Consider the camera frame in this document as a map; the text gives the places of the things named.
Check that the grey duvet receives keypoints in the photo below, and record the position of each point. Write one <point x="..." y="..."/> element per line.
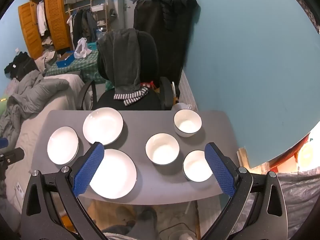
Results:
<point x="32" y="90"/>

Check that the white door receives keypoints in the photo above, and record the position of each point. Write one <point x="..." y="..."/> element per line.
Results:
<point x="125" y="15"/>

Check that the black office chair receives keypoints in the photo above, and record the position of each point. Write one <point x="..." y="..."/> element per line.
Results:
<point x="147" y="55"/>

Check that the black clothing pile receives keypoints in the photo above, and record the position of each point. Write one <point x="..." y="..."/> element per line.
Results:
<point x="22" y="66"/>

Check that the grey plastic sheet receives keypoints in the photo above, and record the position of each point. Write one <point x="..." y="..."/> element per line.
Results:
<point x="300" y="192"/>

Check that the wooden louvred wardrobe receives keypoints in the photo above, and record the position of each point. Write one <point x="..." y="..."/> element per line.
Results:
<point x="57" y="17"/>

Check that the grey clothing pile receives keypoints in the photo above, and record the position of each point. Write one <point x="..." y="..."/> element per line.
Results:
<point x="46" y="58"/>

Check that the white power strip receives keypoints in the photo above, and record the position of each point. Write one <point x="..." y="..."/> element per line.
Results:
<point x="19" y="190"/>

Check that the blue box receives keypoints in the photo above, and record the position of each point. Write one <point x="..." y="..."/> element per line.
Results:
<point x="65" y="60"/>

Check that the white plate with black rim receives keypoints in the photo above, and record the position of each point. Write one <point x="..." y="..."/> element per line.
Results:
<point x="102" y="126"/>
<point x="62" y="146"/>

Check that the rail of dark hanging clothes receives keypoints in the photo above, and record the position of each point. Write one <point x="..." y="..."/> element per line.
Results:
<point x="82" y="25"/>

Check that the dark grey garment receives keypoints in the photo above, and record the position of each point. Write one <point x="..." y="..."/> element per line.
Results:
<point x="120" y="55"/>

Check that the red box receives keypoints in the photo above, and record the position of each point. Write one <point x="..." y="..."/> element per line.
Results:
<point x="287" y="161"/>

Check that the white plastic container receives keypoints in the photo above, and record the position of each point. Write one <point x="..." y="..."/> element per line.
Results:
<point x="182" y="235"/>

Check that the white hanging shirt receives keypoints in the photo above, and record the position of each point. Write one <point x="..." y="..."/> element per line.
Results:
<point x="42" y="17"/>

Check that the green checked tablecloth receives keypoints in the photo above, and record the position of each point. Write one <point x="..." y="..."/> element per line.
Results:
<point x="85" y="66"/>

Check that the grey white striped cloth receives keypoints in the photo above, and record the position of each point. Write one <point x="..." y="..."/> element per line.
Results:
<point x="132" y="96"/>

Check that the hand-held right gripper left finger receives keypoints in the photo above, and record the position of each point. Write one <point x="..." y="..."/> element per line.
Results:
<point x="88" y="170"/>

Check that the orange red packet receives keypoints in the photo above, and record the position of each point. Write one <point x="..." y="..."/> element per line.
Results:
<point x="148" y="85"/>

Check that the white plastic bag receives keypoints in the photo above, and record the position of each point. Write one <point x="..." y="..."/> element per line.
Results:
<point x="80" y="48"/>

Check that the black fabric wardrobe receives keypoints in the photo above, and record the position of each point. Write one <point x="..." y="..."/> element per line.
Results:
<point x="172" y="55"/>

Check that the white shelf unit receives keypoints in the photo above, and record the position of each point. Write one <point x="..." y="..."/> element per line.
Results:
<point x="98" y="5"/>

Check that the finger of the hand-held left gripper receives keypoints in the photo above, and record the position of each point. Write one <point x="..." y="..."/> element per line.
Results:
<point x="12" y="156"/>
<point x="3" y="143"/>

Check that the wooden board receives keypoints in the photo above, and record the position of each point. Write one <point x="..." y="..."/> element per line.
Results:
<point x="243" y="158"/>

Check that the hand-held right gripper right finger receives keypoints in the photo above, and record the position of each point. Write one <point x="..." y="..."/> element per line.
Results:
<point x="220" y="172"/>

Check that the orange plastic bag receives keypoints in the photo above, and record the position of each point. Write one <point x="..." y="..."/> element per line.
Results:
<point x="307" y="152"/>

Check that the stack of white plates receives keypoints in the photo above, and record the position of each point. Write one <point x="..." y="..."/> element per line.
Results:
<point x="115" y="175"/>

